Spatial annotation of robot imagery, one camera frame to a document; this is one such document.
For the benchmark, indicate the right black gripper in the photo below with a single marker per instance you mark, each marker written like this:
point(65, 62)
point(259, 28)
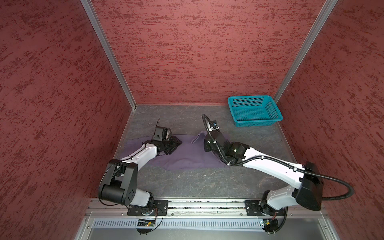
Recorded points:
point(207, 148)

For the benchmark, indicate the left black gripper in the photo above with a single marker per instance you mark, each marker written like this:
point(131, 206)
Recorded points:
point(175, 143)

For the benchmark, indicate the purple trousers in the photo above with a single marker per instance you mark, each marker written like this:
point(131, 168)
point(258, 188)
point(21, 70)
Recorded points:
point(190, 155)

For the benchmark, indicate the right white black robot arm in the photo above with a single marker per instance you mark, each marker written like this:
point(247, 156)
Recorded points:
point(303, 188)

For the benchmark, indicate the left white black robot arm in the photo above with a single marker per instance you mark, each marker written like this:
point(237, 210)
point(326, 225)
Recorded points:
point(118, 185)

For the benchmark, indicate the teal plastic basket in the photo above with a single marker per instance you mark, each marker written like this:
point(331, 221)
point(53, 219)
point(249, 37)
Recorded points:
point(254, 111)

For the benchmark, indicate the left connector board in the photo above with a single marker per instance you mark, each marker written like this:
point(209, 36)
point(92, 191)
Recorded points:
point(146, 223)

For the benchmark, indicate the connector board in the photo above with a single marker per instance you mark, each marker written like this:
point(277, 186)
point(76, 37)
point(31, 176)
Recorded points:
point(270, 226)
point(146, 223)

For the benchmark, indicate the right connector board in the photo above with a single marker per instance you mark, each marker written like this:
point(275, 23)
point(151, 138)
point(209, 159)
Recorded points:
point(270, 226)

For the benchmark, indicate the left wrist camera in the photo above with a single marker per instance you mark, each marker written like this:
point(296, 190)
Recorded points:
point(162, 134)

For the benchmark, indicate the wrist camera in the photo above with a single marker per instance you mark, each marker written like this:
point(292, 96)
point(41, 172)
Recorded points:
point(212, 125)
point(162, 134)

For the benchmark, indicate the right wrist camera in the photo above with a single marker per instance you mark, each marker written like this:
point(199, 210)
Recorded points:
point(212, 125)

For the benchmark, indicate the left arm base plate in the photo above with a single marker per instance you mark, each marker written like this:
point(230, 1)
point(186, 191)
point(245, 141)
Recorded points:
point(154, 208)

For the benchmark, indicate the aluminium front rail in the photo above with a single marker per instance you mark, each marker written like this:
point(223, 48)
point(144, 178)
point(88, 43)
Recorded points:
point(187, 208)

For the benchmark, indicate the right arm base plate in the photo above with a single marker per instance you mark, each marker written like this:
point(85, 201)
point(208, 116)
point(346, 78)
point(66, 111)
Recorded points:
point(254, 209)

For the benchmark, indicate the white slotted cable duct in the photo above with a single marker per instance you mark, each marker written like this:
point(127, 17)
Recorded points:
point(193, 224)

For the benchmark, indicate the right aluminium corner post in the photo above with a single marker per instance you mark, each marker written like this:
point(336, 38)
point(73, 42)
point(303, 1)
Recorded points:
point(317, 26)

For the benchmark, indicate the aluminium corner post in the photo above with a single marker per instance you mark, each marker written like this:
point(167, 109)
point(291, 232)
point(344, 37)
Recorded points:
point(317, 26)
point(96, 24)

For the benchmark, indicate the left aluminium corner post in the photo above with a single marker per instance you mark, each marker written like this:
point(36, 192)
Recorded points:
point(96, 24)

